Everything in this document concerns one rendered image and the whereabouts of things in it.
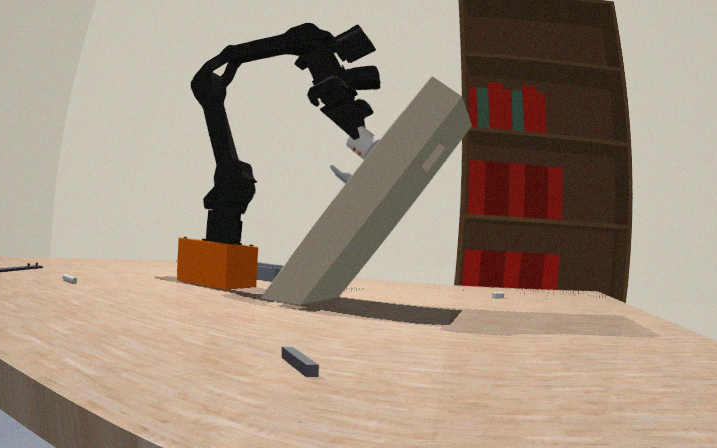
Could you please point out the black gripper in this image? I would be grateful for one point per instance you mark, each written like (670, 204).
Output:
(338, 98)

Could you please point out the dark grey flat bar with two small pins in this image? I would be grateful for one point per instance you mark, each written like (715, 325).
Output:
(28, 267)

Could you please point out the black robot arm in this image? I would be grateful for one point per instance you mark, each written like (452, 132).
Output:
(234, 182)

